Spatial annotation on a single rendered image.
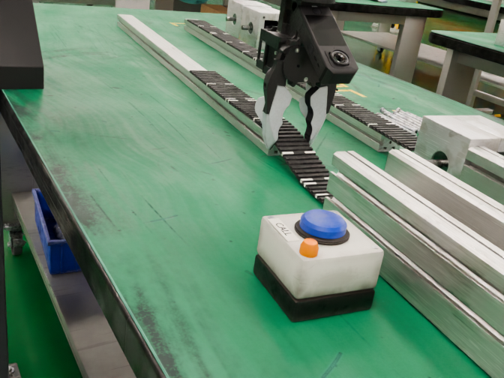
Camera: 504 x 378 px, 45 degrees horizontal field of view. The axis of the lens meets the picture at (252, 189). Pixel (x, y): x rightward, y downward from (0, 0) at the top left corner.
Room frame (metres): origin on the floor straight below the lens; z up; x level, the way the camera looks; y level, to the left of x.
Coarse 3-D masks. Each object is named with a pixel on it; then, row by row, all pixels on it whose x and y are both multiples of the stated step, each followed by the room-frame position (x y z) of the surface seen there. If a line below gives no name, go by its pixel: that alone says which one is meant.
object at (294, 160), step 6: (294, 156) 0.75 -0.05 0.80; (300, 156) 0.76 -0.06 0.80; (306, 156) 0.76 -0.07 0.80; (312, 156) 0.76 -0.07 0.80; (288, 162) 0.74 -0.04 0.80; (294, 162) 0.74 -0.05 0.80; (300, 162) 0.74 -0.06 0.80; (306, 162) 0.75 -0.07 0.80; (312, 162) 0.75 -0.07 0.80; (318, 162) 0.75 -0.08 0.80
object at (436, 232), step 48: (336, 192) 0.59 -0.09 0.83; (384, 192) 0.52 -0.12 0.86; (432, 192) 0.57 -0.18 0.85; (480, 192) 0.55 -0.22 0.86; (384, 240) 0.52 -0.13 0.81; (432, 240) 0.47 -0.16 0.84; (480, 240) 0.44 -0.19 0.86; (432, 288) 0.44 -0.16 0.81; (480, 288) 0.40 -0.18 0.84; (480, 336) 0.39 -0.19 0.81
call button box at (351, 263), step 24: (264, 216) 0.48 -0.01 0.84; (288, 216) 0.48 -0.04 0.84; (264, 240) 0.47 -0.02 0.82; (288, 240) 0.44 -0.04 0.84; (336, 240) 0.45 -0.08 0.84; (360, 240) 0.46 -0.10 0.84; (264, 264) 0.46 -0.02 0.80; (288, 264) 0.43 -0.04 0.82; (312, 264) 0.41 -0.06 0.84; (336, 264) 0.42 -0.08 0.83; (360, 264) 0.43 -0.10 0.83; (288, 288) 0.42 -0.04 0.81; (312, 288) 0.41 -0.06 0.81; (336, 288) 0.43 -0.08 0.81; (360, 288) 0.44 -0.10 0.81; (288, 312) 0.42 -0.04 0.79; (312, 312) 0.42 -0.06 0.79; (336, 312) 0.43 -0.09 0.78
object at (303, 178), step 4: (296, 176) 0.71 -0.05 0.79; (300, 176) 0.71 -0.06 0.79; (304, 176) 0.71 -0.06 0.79; (308, 176) 0.71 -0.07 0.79; (312, 176) 0.72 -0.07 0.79; (316, 176) 0.72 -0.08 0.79; (320, 176) 0.72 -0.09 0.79; (324, 176) 0.73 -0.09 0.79; (328, 176) 0.73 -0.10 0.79; (300, 180) 0.70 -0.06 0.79; (304, 180) 0.70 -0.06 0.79; (308, 180) 0.70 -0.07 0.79; (312, 180) 0.71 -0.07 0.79; (316, 180) 0.71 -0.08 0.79; (320, 180) 0.71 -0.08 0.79; (324, 180) 0.71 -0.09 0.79
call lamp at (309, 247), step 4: (304, 240) 0.42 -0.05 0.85; (308, 240) 0.42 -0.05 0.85; (312, 240) 0.42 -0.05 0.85; (300, 244) 0.42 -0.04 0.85; (304, 244) 0.42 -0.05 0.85; (308, 244) 0.42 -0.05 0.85; (312, 244) 0.42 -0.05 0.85; (316, 244) 0.42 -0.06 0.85; (300, 248) 0.42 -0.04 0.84; (304, 248) 0.42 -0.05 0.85; (308, 248) 0.42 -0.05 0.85; (312, 248) 0.42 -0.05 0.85; (316, 248) 0.42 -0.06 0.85; (300, 252) 0.42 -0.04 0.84; (304, 252) 0.42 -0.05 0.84; (308, 252) 0.41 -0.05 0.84; (312, 252) 0.42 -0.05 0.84; (316, 252) 0.42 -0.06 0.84; (308, 256) 0.41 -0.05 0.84; (312, 256) 0.42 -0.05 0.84
